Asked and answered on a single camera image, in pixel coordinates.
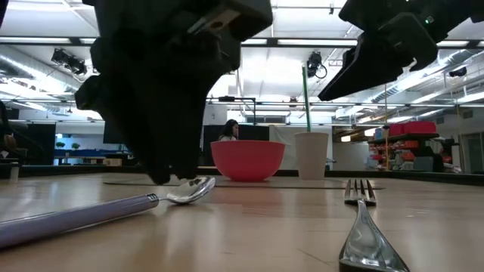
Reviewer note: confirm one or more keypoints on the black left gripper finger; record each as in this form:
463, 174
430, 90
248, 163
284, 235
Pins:
196, 124
140, 124

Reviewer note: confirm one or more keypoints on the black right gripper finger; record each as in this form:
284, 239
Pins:
363, 72

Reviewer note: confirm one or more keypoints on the red plastic bowl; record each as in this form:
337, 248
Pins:
247, 160

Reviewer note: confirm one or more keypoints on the green plastic straw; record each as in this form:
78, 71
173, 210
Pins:
306, 102

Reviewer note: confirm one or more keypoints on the grey paper cup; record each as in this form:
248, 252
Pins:
311, 156

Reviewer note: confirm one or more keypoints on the silver metal fork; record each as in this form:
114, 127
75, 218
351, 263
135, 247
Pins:
365, 242

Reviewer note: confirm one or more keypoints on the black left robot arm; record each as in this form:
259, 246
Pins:
2, 9

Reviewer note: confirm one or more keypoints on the person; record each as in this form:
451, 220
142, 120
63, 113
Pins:
230, 131

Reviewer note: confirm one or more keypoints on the shelf with red bins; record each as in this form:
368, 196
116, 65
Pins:
410, 143

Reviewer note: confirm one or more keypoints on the black ceiling camera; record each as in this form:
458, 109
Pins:
314, 64

